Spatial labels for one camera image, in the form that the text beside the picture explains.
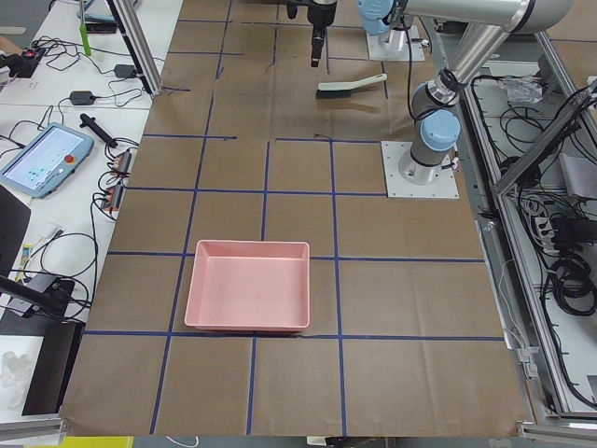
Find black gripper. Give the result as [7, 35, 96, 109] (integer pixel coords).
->
[286, 0, 337, 67]

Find white hand brush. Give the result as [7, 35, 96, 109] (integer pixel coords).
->
[315, 73, 387, 99]

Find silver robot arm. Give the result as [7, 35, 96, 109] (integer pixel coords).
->
[357, 1, 573, 180]

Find black power adapter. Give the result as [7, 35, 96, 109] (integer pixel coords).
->
[114, 64, 136, 79]
[69, 91, 97, 105]

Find crumpled plastic wrap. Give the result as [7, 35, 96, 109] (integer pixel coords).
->
[499, 77, 543, 104]

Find pink plastic tray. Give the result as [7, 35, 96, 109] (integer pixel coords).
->
[184, 240, 311, 332]

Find blue teach pendant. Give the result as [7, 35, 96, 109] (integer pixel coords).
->
[1, 122, 94, 198]

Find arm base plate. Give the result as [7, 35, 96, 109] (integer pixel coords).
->
[366, 25, 425, 62]
[381, 141, 460, 200]

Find aluminium frame post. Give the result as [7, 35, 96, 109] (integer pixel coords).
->
[107, 0, 162, 97]

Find green handled tool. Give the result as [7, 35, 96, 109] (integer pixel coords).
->
[79, 0, 91, 57]

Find black handle tool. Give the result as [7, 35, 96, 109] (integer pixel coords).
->
[79, 113, 118, 148]

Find coiled black cables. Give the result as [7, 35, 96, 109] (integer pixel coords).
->
[540, 254, 597, 318]

